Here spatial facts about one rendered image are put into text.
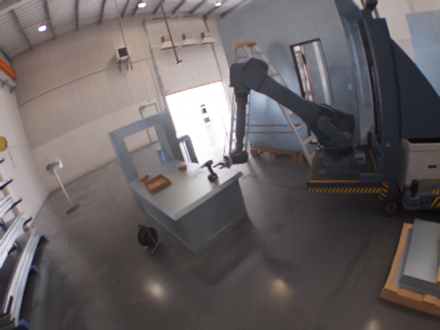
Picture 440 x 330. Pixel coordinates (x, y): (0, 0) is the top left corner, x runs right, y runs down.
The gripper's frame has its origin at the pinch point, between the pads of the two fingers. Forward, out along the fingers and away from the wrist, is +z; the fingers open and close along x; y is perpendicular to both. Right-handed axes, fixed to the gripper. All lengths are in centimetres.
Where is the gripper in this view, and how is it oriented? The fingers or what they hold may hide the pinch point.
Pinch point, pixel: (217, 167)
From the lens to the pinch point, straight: 243.5
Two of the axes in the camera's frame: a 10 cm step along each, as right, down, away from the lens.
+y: 2.7, 9.0, 3.4
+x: -5.8, -1.3, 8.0
